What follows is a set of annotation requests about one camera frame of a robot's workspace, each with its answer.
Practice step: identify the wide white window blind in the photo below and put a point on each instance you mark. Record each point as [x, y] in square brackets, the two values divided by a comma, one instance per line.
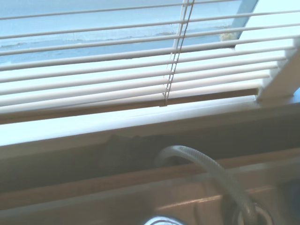
[93, 77]

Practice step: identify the white window frame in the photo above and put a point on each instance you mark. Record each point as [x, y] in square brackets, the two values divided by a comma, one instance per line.
[276, 86]

